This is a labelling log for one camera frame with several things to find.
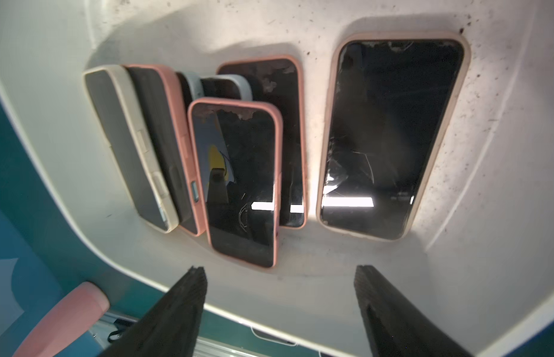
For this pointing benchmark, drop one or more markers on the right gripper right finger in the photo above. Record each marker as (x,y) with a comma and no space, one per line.
(394,326)

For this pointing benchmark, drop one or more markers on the white plastic storage box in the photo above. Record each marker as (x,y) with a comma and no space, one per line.
(479,258)

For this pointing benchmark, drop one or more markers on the phone beige case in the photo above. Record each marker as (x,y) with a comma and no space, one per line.
(389,103)

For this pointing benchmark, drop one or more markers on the phone salmon case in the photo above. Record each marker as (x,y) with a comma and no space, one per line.
(164,107)

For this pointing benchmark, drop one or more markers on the pink spray bottle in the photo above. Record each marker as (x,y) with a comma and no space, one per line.
(69,319)

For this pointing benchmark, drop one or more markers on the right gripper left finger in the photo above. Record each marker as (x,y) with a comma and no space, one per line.
(171,326)

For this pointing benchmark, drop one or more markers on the phone light pink case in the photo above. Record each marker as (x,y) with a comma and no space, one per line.
(237,146)

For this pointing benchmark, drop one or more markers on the phone blue case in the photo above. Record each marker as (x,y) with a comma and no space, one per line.
(229,86)

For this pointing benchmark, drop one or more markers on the phone cream case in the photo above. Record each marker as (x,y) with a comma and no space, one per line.
(113,97)

